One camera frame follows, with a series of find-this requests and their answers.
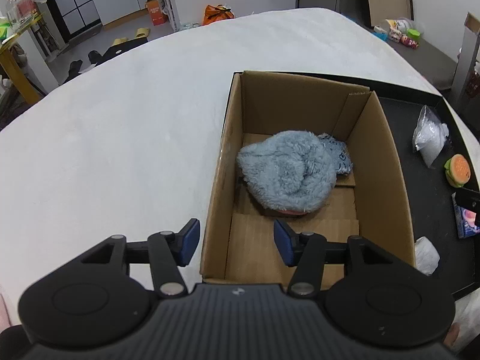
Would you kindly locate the brown cardboard box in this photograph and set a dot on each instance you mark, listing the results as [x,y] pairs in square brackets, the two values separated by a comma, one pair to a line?
[238,245]

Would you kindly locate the small grey knitted toy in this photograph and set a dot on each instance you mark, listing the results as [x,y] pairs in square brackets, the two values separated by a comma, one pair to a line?
[338,151]

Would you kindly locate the orange bag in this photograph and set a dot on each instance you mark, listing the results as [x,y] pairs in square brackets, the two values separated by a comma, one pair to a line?
[217,13]

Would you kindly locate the blue tissue pack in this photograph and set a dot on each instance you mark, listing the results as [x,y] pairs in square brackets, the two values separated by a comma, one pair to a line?
[465,220]

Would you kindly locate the grey fluffy plush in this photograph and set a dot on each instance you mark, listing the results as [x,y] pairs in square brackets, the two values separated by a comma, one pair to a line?
[289,171]

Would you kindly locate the clutter of toys on bench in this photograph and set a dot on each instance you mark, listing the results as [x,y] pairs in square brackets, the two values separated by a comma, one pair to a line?
[403,30]

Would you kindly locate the orange cardboard carton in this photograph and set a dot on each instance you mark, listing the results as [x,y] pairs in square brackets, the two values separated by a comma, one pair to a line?
[156,12]

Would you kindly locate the burger plush toy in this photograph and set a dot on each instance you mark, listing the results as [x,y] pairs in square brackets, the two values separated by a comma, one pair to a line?
[457,171]

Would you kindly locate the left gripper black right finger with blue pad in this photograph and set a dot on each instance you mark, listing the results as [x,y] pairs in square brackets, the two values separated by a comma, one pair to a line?
[308,253]

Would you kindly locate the white plastic bag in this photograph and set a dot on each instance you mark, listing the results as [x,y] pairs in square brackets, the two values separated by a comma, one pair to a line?
[426,256]

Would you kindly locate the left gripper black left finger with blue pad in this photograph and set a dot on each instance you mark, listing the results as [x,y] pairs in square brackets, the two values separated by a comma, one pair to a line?
[165,252]

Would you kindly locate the clear bag of white filling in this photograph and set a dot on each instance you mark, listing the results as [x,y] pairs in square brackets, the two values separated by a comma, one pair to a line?
[429,135]

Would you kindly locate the black tray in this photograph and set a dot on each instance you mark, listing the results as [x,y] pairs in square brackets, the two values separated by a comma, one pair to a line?
[435,179]

